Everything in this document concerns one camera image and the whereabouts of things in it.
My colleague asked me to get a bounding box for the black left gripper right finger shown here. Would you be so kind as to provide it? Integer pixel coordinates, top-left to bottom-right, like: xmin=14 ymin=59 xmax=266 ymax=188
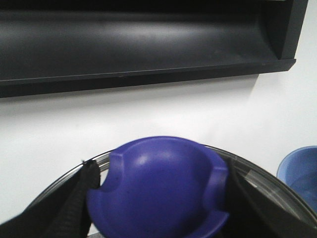
xmin=222 ymin=159 xmax=317 ymax=238

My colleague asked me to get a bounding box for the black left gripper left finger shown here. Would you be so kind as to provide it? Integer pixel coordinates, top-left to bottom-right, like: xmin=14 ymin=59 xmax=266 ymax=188
xmin=0 ymin=161 xmax=100 ymax=238

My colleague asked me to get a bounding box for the glass lid with blue knob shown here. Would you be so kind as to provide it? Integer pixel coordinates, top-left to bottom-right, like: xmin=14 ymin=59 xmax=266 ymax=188
xmin=29 ymin=136 xmax=317 ymax=238

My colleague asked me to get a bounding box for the light blue ribbed cup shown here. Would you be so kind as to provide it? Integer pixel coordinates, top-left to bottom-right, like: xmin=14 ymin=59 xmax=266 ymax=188
xmin=276 ymin=145 xmax=317 ymax=211

